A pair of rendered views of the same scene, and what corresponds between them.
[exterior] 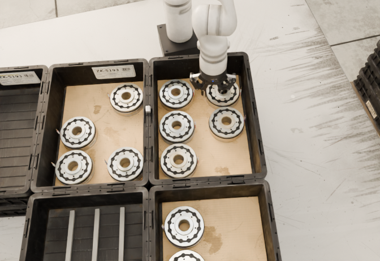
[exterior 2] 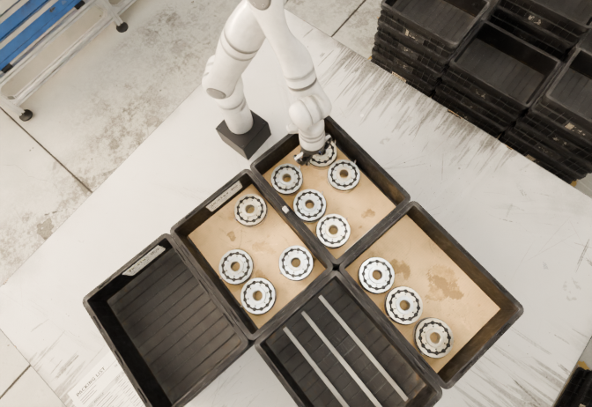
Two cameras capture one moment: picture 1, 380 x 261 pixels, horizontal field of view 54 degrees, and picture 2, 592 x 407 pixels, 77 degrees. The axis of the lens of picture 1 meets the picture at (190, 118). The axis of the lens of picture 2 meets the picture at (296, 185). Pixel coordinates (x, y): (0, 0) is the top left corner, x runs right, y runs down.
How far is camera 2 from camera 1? 37 cm
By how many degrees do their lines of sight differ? 15
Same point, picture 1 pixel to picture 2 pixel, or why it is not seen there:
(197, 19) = (300, 119)
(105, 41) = (173, 170)
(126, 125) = (267, 232)
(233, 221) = (403, 244)
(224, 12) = (321, 99)
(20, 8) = (19, 183)
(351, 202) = (458, 168)
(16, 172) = (210, 335)
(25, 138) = (192, 303)
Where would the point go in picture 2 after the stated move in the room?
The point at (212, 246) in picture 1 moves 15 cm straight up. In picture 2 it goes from (403, 273) to (416, 269)
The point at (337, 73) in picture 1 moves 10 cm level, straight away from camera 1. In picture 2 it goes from (380, 73) to (375, 52)
